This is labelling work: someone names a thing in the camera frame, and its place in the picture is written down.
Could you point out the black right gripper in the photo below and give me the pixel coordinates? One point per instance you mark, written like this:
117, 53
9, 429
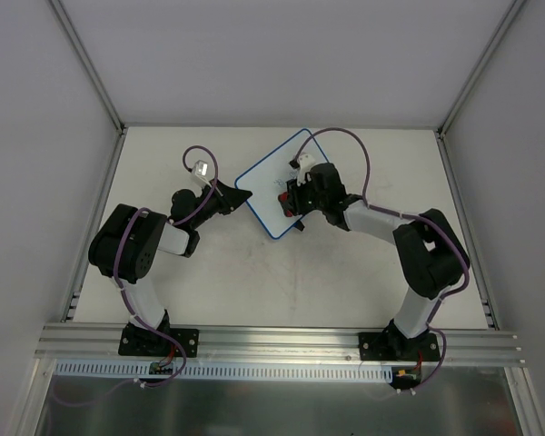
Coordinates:
297, 198

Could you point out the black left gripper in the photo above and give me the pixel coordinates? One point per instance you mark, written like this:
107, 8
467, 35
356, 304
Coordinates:
226, 198

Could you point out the blue framed whiteboard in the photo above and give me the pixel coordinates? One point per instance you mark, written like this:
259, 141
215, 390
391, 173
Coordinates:
267, 178

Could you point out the red bone-shaped eraser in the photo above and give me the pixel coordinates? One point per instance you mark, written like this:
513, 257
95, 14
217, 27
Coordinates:
286, 204

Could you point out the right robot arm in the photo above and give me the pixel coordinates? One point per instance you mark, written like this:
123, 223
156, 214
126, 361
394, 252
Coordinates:
434, 263

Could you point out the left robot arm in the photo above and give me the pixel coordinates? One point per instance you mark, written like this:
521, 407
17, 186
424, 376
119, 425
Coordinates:
125, 247

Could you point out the black whiteboard foot clip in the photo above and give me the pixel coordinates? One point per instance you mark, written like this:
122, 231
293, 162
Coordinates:
299, 225

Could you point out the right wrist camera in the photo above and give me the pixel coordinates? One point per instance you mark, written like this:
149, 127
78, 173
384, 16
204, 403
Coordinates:
303, 163

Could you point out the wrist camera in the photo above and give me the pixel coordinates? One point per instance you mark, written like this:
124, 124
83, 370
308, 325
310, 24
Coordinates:
199, 173
303, 163

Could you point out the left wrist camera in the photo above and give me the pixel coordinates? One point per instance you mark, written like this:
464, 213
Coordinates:
199, 173

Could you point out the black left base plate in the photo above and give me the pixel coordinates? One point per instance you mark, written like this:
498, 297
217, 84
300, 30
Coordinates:
140, 342

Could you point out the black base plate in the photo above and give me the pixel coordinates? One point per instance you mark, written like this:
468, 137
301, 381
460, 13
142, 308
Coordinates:
381, 346
140, 342

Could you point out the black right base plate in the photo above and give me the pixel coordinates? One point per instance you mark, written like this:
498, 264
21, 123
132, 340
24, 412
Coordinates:
381, 346

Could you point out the left aluminium frame post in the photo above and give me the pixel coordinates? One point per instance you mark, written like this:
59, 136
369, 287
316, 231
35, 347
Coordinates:
76, 42

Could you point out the aluminium frame post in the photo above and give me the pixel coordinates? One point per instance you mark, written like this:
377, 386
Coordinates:
76, 42
499, 33

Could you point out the white slotted cable duct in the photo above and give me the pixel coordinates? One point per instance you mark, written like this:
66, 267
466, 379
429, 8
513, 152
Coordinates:
228, 371

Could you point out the right aluminium frame post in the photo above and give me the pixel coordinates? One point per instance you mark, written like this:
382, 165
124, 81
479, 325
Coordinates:
499, 33

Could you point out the aluminium mounting rail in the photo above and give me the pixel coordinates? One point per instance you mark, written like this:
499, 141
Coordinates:
486, 348

